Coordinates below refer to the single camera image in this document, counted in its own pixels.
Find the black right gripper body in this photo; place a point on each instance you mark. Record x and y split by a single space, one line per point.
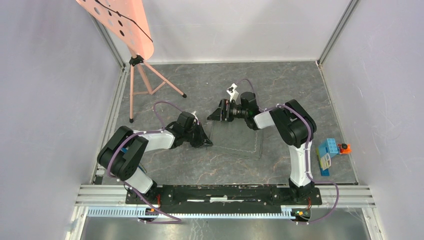
233 110

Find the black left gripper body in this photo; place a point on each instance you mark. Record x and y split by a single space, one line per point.
193 134

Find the grey cloth napkin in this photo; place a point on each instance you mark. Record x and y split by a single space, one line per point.
236 139

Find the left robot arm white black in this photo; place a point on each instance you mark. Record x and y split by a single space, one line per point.
122 154

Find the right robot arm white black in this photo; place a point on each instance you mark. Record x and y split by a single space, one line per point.
294 125

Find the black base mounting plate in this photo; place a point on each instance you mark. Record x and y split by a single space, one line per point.
230 198

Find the yellow toy block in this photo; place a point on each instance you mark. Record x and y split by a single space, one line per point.
318 156

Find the blue toy brick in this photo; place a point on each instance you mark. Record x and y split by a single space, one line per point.
329 146

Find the white toy piece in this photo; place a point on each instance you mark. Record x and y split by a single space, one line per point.
325 161

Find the blue flat toy plate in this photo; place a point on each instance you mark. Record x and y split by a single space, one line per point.
325 172

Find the pink music stand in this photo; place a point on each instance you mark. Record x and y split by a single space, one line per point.
127 20

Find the orange toy piece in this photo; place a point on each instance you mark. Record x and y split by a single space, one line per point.
344 149

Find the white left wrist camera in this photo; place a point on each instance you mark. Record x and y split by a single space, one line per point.
194 113

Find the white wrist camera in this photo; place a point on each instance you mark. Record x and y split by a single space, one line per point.
232 92
194 113

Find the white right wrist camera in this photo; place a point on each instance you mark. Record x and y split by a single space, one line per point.
232 92

